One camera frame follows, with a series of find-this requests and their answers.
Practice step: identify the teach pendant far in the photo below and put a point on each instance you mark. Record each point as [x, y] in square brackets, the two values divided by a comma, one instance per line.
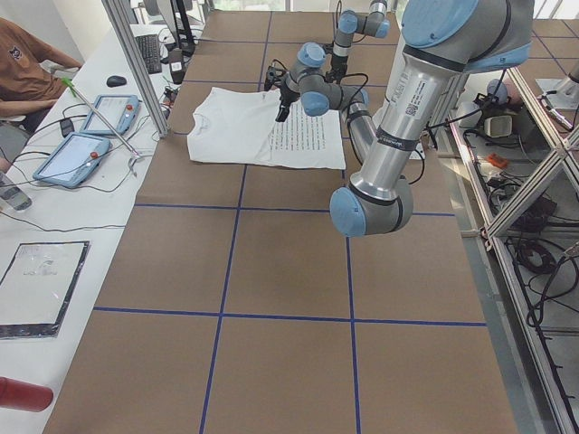
[119, 110]

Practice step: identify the orange tool under frame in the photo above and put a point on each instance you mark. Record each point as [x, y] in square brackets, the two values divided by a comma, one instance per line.
[497, 161]

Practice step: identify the black keyboard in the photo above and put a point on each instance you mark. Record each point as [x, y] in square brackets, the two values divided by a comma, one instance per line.
[149, 49]

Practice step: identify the dark red bottle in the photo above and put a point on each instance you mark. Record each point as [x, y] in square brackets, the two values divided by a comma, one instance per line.
[17, 395]

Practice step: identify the person in brown shirt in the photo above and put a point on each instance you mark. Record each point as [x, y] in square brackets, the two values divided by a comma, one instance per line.
[28, 89]

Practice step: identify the clear water bottle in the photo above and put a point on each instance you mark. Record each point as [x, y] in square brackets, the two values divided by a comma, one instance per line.
[13, 195]

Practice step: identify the white printed t-shirt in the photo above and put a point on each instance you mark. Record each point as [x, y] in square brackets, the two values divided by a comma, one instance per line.
[240, 128]

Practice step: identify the aluminium frame post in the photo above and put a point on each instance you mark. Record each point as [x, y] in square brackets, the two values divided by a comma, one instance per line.
[118, 18]

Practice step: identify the black computer mouse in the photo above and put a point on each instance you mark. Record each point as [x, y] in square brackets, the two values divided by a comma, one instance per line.
[114, 81]

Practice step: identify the teach pendant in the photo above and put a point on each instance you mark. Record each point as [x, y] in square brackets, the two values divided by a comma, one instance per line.
[119, 110]
[73, 161]

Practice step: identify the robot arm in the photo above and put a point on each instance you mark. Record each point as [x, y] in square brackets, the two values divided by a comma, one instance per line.
[305, 82]
[442, 39]

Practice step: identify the teach pendant near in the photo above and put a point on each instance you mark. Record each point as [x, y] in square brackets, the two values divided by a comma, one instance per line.
[73, 161]

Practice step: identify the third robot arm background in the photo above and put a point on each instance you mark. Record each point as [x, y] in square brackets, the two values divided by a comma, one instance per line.
[560, 93]

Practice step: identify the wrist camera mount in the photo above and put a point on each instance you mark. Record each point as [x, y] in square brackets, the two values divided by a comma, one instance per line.
[274, 75]

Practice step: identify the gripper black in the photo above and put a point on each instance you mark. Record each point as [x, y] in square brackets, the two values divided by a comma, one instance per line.
[336, 64]
[286, 96]

